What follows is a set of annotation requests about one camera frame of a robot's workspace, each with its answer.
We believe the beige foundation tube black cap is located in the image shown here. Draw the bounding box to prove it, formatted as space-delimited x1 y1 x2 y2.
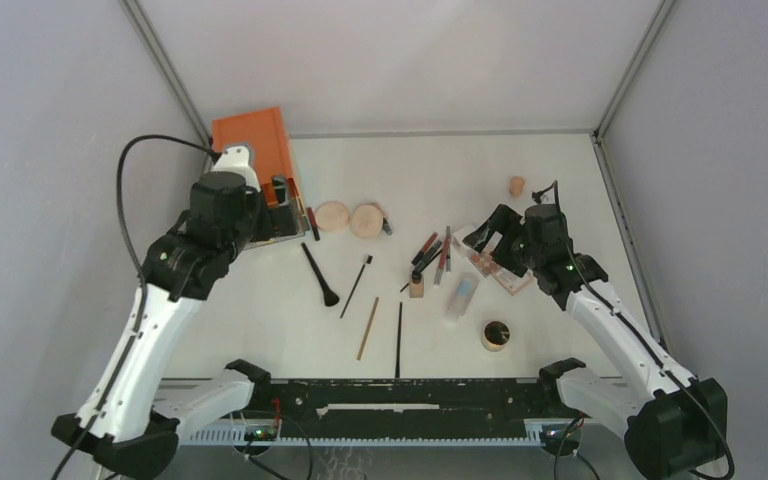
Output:
373 203 393 236

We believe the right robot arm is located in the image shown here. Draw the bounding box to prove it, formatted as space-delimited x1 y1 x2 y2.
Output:
464 204 736 479

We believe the round beige powder puff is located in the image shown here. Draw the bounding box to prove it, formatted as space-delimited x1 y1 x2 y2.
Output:
349 204 384 239
314 201 350 232

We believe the small white cardboard box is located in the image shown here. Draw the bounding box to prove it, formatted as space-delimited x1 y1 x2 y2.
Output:
451 224 482 258

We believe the clear eyeshadow palette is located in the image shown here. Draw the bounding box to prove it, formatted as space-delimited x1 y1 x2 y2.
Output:
468 242 507 277

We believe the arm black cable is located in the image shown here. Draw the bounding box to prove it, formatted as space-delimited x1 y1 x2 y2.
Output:
49 134 223 480
530 180 736 480

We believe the thin black eyeliner brush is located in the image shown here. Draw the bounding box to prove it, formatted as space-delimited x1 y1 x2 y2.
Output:
399 247 442 293

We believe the red lip gloss black cap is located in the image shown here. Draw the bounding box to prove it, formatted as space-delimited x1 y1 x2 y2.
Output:
306 207 320 241

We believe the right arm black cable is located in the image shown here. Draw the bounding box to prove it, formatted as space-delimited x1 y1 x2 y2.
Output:
530 180 736 480

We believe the clear plastic tube blue label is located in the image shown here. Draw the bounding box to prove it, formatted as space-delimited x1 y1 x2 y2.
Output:
444 272 481 321

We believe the long thin black brush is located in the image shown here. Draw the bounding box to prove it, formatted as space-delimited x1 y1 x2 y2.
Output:
394 302 404 379

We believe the orange yellow blue drawer box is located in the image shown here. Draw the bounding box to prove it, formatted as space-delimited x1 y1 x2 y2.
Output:
212 106 309 248

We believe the orange lip gloss black cap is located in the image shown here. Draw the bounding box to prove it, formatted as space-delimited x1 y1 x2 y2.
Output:
411 232 438 266

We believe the peach blush compact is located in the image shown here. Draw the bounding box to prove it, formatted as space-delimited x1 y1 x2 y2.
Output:
491 267 534 296

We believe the square foundation bottle black cap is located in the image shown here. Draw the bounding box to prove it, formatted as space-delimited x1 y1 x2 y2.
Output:
408 269 425 299

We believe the aluminium frame rail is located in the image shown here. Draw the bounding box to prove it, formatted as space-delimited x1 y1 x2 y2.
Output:
118 0 212 146

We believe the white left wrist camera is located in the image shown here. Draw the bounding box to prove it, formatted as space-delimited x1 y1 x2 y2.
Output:
211 143 261 191

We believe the black eyebrow comb brush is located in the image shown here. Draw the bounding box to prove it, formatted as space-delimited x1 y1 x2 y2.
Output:
339 254 373 319

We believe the dark green makeup pen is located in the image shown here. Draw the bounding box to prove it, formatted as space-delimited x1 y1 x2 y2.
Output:
421 239 442 261

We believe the small beige makeup sponge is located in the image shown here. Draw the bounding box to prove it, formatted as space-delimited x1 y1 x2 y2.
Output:
508 176 525 198

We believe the red lipstick silver end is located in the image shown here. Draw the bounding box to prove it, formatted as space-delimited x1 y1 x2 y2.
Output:
434 239 445 287

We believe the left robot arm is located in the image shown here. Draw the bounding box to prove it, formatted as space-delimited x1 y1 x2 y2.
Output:
51 167 273 479

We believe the black powder brush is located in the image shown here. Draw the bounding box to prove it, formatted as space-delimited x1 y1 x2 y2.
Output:
301 242 340 307

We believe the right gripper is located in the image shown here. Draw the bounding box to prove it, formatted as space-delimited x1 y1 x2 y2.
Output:
463 204 542 279

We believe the gold lid cream jar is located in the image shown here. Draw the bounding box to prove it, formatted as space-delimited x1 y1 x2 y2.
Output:
481 320 511 352

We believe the houndstooth pattern makeup pen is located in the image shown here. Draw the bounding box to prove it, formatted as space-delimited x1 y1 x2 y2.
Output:
442 225 452 272

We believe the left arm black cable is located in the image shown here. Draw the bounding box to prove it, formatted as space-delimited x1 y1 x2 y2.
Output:
49 134 223 480

